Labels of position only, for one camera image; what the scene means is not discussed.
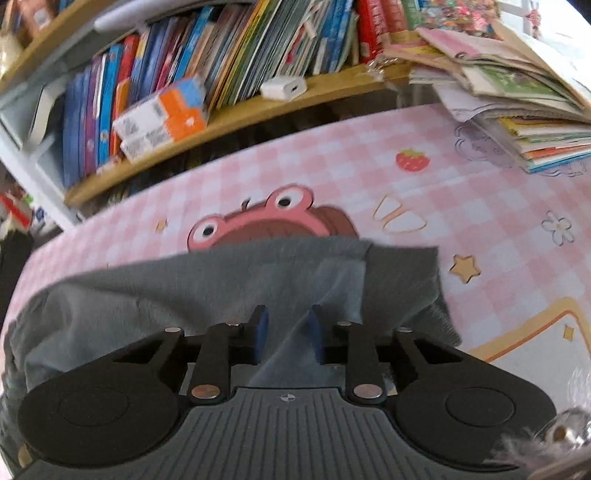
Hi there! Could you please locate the orange and white box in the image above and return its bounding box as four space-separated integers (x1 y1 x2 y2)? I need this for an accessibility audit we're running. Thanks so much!
112 76 209 163

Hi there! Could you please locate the pink checkered printed tablecloth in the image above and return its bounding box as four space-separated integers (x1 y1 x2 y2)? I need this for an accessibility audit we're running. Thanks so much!
9 102 591 416

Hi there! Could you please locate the metal key ring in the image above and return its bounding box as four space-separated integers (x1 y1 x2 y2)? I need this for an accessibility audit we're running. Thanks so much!
365 58 393 83

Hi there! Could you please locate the grey garment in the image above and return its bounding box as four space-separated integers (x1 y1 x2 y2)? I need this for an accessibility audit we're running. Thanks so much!
0 236 463 457

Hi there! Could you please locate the pile of paper booklets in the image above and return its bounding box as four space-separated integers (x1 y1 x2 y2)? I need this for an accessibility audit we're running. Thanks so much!
384 18 591 174

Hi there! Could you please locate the wooden bookshelf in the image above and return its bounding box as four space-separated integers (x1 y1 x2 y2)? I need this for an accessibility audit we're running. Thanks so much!
0 0 416 208

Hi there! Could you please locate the row of upright books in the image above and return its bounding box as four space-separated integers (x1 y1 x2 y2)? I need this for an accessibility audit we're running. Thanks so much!
60 0 430 188

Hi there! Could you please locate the fluffy grey keychain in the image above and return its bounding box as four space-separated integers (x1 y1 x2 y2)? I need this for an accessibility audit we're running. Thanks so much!
485 369 591 480

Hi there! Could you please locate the white power adapter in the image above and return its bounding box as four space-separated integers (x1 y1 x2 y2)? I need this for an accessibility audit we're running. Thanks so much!
260 76 308 101

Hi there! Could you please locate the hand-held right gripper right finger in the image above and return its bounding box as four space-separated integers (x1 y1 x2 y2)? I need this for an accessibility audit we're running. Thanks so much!
307 305 467 406

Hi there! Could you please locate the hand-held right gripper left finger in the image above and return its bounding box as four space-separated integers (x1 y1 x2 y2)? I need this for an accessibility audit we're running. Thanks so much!
107 305 269 407

